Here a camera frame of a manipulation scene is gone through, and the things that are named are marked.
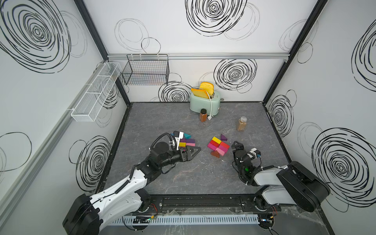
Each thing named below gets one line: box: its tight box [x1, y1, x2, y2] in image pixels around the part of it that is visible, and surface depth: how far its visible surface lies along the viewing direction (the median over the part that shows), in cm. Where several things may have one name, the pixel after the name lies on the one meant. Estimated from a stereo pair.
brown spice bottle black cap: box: [199, 108, 208, 123], surface depth 104 cm
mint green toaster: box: [189, 91, 221, 117], surface depth 105 cm
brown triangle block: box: [210, 150, 220, 159], surface depth 92 cm
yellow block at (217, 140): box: [211, 136, 222, 145], surface depth 99 cm
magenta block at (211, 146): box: [207, 142, 217, 151], surface depth 96 cm
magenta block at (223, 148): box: [218, 144, 229, 153], surface depth 95 cm
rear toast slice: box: [199, 81, 214, 96], surface depth 104 cm
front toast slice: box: [190, 88, 210, 99], surface depth 104 cm
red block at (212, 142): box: [209, 139, 220, 148], surface depth 98 cm
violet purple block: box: [186, 139, 196, 144], surface depth 100 cm
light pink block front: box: [215, 147, 226, 157], surface depth 93 cm
